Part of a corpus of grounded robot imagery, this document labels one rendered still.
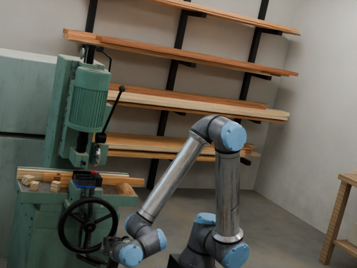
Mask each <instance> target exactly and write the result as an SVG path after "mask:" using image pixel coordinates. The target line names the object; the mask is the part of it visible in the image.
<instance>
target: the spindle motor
mask: <svg viewBox="0 0 357 268"><path fill-rule="evenodd" d="M110 81H111V73H110V72H107V71H104V70H100V69H95V68H88V67H83V66H79V67H78V68H77V69H76V74H75V81H74V88H73V94H72V101H71V107H70V114H69V120H68V124H67V126H68V127H70V128H72V129H74V130H77V131H81V132H88V133H95V132H101V130H102V127H103V120H104V114H105V108H106V103H107V96H108V91H109V85H110Z"/></svg>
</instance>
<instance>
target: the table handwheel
mask: <svg viewBox="0 0 357 268"><path fill-rule="evenodd" d="M86 203H98V204H101V205H103V206H105V207H106V208H107V209H108V210H109V211H110V214H108V215H106V216H104V217H102V218H99V219H97V220H95V221H93V219H91V218H88V216H87V214H86V213H84V217H83V219H81V218H79V217H78V216H76V215H75V214H73V213H72V211H73V210H74V209H75V208H77V207H79V206H80V205H83V204H86ZM68 216H71V217H73V218H74V219H76V220H78V221H79V222H81V223H82V228H83V230H84V231H85V232H86V234H85V238H84V244H83V248H80V247H77V246H74V245H72V244H71V243H70V242H69V241H68V240H67V238H66V236H65V233H64V224H65V221H66V219H67V217H68ZM109 217H112V220H113V223H112V228H111V230H110V233H109V234H108V236H107V237H114V236H115V234H116V231H117V227H118V216H117V212H116V210H115V208H114V207H113V205H112V204H111V203H110V202H108V201H107V200H105V199H102V198H99V197H86V198H81V199H79V200H77V201H75V202H74V203H72V204H71V205H70V206H69V207H67V209H66V210H65V211H64V212H63V214H62V215H61V218H60V220H59V223H58V236H59V238H60V241H61V242H62V244H63V245H64V246H65V247H66V248H67V249H69V250H70V251H72V252H75V253H79V254H88V253H93V252H96V251H98V250H100V248H101V243H102V242H100V243H99V244H97V245H95V246H92V247H88V248H87V242H88V237H89V233H92V232H94V230H95V229H96V224H97V223H99V222H101V221H103V220H105V219H107V218H109Z"/></svg>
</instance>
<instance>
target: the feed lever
mask: <svg viewBox="0 0 357 268"><path fill-rule="evenodd" d="M119 91H120V92H119V93H118V96H117V99H116V101H115V103H114V105H113V108H112V110H111V112H110V114H109V117H108V119H107V121H106V124H105V126H104V128H103V130H102V132H97V133H96V135H95V142H96V143H102V144H104V143H105V142H106V138H107V136H106V133H104V132H105V130H106V128H107V126H108V123H109V121H110V119H111V117H112V114H113V112H114V110H115V108H116V105H117V103H118V100H119V98H120V96H121V94H122V92H124V91H125V86H120V87H119Z"/></svg>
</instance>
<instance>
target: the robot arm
mask: <svg viewBox="0 0 357 268"><path fill-rule="evenodd" d="M189 134H190V136H189V137H188V139H187V140H186V142H185V143H184V145H183V146H182V148H181V149H180V151H179V152H178V153H177V155H176V156H175V158H174V159H173V160H172V162H171V164H170V165H169V167H168V168H167V169H166V171H165V172H164V174H163V175H162V177H161V178H160V179H159V181H158V182H157V184H156V185H155V187H154V188H153V190H152V191H151V193H150V194H149V196H148V197H147V199H146V200H145V201H144V203H143V204H142V206H141V207H140V209H139V210H138V211H137V212H136V213H135V214H131V215H130V216H129V217H128V218H127V219H126V221H125V225H124V226H125V229H126V231H127V232H128V234H129V235H130V236H131V237H132V238H133V239H134V240H133V241H130V242H128V243H126V242H123V239H122V238H120V237H103V240H102V243H101V248H100V251H99V253H100V254H102V255H104V256H109V260H108V263H107V266H106V268H118V265H119V263H120V264H122V265H124V266H126V267H135V266H137V265H139V264H140V263H141V261H142V260H143V259H145V258H147V257H149V256H151V255H153V254H155V253H157V252H159V251H162V250H163V249H165V248H166V247H167V241H166V237H165V235H164V233H163V231H162V230H161V229H156V230H154V229H153V228H152V227H151V226H152V224H153V223H154V220H155V219H156V217H157V216H158V214H159V213H160V211H161V210H162V209H163V207H164V206H165V204H166V203H167V201H168V200H169V198H170V197H171V195H172V194H173V192H174V191H175V189H176V188H177V186H178V185H179V184H180V182H181V181H182V179H183V178H184V177H185V175H186V174H187V172H188V170H189V169H190V167H191V166H192V165H193V163H194V162H195V160H196V159H197V157H198V156H199V155H200V153H201V152H202V150H203V149H204V147H205V146H209V145H210V144H211V143H212V142H213V141H214V142H215V180H216V214H211V213H199V214H197V215H196V217H195V220H194V223H193V226H192V230H191V233H190V237H189V241H188V244H187V246H186V248H185V249H184V250H183V251H182V252H181V254H180V258H179V261H180V263H181V264H182V265H183V266H184V267H185V268H215V260H216V261H217V262H218V263H220V264H221V265H222V266H223V267H225V268H240V267H241V266H242V265H243V264H244V263H245V262H246V261H247V259H248V257H249V255H250V253H249V252H250V248H249V246H248V245H247V244H245V243H244V242H243V231H242V229H241V228H240V227H239V222H240V151H241V149H242V148H243V146H244V144H245V142H246V139H247V134H246V131H245V129H244V128H243V127H242V126H241V125H240V124H238V123H237V122H235V121H232V120H230V119H227V118H225V117H224V116H222V115H218V114H213V115H209V116H206V117H204V118H202V119H200V120H199V121H197V122H196V123H195V124H194V125H193V126H192V127H191V129H190V130H189Z"/></svg>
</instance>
